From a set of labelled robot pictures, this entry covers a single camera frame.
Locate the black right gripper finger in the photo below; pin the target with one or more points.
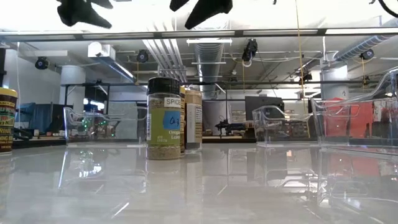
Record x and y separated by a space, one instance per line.
213 9
178 4

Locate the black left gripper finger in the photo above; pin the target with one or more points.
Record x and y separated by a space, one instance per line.
104 3
74 12

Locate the tan-lidded spice jar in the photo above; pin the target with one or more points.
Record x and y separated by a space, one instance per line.
194 124

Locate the black-lidded spice jar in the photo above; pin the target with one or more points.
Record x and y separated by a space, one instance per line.
163 124

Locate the black background robot arm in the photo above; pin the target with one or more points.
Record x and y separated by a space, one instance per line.
230 127

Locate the overhead rig crossbar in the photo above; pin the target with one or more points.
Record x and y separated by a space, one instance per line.
93 38

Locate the white tube light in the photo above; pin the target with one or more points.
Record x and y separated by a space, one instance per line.
209 40

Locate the white ceiling unit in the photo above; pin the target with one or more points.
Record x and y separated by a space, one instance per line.
101 50

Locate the black hanging device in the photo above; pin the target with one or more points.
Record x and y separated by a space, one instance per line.
250 49

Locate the white round pillar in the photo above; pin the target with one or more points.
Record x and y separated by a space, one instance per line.
334 81
73 81

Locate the dark monitor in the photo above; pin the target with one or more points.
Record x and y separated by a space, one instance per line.
264 104

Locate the blue cloth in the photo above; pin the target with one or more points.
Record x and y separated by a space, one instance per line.
34 116

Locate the clear plastic bin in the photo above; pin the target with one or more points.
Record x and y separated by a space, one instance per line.
357 140
280 137
102 137

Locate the silver ribbed ventilation duct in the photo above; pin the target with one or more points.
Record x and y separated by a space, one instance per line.
208 62

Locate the black horizontal rail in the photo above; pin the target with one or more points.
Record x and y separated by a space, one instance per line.
280 83

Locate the black metal table frame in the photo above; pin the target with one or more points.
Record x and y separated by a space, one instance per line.
37 143

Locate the silver spiral ceiling duct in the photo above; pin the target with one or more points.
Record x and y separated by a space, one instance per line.
357 48

